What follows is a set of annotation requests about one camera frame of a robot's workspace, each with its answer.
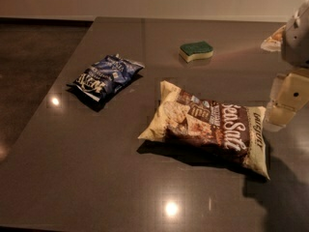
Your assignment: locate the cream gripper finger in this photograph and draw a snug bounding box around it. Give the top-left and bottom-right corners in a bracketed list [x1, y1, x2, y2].
[261, 26, 285, 52]
[264, 102, 295, 132]

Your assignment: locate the brown sea salt chip bag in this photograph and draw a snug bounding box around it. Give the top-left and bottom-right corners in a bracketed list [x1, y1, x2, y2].
[139, 81, 268, 177]

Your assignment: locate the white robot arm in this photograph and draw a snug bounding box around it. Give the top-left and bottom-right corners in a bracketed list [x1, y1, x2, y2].
[261, 0, 309, 131]

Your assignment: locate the blue chip bag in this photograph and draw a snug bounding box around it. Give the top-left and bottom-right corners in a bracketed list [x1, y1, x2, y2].
[69, 54, 145, 102]

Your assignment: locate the green yellow sponge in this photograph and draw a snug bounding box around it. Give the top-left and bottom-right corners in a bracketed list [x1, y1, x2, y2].
[179, 41, 213, 63]

